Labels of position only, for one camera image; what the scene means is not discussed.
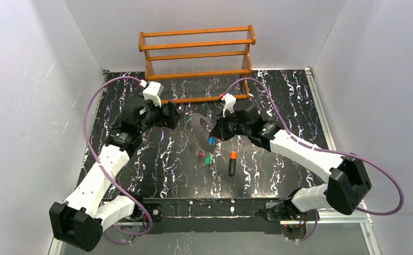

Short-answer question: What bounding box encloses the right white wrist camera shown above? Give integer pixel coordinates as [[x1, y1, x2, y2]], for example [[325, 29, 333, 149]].
[[219, 93, 236, 117]]

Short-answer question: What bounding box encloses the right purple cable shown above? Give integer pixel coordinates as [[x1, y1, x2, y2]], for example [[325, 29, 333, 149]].
[[220, 77, 404, 242]]

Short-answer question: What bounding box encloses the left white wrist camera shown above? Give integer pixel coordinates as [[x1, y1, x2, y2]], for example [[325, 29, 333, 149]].
[[139, 80, 164, 107]]

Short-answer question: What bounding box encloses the green key tag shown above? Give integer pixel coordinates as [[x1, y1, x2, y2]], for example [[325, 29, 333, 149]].
[[204, 155, 211, 165]]

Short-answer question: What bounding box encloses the orange wooden shelf rack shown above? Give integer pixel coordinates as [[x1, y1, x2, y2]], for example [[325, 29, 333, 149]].
[[138, 25, 256, 99]]

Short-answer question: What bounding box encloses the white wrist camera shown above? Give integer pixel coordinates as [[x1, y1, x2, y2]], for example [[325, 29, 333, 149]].
[[139, 80, 164, 107], [219, 93, 236, 117]]

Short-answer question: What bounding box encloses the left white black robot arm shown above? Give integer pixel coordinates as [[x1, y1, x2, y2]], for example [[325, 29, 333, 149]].
[[49, 96, 180, 252]]

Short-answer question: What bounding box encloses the orange capped black marker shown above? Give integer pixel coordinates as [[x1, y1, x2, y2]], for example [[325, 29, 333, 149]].
[[228, 151, 237, 177]]

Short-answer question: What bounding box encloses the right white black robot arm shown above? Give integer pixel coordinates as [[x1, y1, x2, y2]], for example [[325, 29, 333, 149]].
[[210, 94, 372, 218]]

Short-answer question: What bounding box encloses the blue capped black marker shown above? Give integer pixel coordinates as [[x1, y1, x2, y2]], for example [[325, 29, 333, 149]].
[[207, 137, 216, 147]]

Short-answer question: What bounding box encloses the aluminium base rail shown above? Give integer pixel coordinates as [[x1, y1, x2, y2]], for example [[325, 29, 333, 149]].
[[48, 200, 381, 255]]

